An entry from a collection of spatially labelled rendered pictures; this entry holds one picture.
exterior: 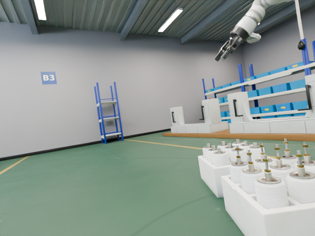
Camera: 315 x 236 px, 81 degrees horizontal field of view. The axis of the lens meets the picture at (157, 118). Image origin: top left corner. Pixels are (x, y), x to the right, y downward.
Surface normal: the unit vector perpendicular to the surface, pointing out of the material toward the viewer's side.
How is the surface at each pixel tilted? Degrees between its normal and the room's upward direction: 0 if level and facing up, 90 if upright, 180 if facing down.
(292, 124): 90
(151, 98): 90
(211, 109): 90
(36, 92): 90
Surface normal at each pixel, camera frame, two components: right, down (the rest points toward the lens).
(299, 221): 0.00, -0.01
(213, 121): 0.44, -0.07
